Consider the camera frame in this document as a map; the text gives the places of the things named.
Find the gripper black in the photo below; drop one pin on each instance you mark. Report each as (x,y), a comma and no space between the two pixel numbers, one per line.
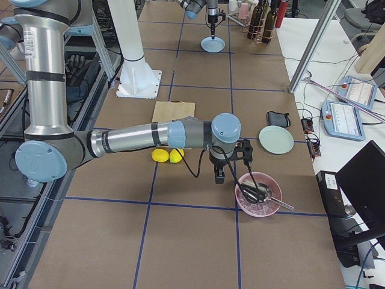
(212,19)
(218,164)

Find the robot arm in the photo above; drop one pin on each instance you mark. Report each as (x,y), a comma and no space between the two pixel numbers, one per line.
(193,7)
(51,147)

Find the light blue plate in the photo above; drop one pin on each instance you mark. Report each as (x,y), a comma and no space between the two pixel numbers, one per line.
(212,45)

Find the light green plate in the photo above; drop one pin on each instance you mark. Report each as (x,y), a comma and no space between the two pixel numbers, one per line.
(276,139)

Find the pink cup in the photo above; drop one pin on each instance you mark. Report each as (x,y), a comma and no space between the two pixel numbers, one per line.
(243,11)

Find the dark glass wine bottle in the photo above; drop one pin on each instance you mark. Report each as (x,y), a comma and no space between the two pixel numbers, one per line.
(255,18)

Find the metal ice scoop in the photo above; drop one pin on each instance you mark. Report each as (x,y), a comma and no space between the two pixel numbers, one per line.
(260,194)

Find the upper yellow lemon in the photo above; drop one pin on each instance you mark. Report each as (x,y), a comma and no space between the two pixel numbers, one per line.
(176,155)

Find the yellow lemon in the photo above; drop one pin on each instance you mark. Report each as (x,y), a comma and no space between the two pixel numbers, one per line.
(176,155)
(160,155)

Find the clear plastic ice cubes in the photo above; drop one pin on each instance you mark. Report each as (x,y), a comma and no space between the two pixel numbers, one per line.
(257,209)

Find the pink bowl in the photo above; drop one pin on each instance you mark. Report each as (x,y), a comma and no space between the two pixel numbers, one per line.
(269,181)

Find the lower yellow lemon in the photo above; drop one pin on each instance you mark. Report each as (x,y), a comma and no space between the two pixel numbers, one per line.
(160,155)

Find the red cylinder bottle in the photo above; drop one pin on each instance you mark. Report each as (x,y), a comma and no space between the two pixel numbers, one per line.
(283,6)

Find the folded grey cloth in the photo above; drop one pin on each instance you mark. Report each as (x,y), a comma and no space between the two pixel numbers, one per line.
(278,119)

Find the wooden cutting board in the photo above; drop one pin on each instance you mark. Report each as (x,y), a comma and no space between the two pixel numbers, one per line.
(165,111)

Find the near teach pendant tablet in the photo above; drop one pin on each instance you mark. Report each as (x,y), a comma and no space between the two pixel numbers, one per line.
(342,120)

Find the teach pendant tablet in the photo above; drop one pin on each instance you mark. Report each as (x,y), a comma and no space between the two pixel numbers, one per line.
(342,120)
(359,91)

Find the black computer monitor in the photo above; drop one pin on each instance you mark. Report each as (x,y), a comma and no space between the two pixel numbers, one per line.
(362,181)

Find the far teach pendant tablet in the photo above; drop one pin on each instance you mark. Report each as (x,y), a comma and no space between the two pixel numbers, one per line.
(359,91)

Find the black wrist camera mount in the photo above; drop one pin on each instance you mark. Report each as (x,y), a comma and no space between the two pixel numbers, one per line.
(243,151)

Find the copper wire bottle rack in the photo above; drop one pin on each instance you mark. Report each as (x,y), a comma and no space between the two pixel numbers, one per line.
(260,27)

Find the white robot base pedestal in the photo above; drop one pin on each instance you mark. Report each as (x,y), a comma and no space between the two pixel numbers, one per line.
(137,79)

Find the aluminium frame post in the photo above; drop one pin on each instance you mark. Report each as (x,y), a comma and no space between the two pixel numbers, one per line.
(313,43)

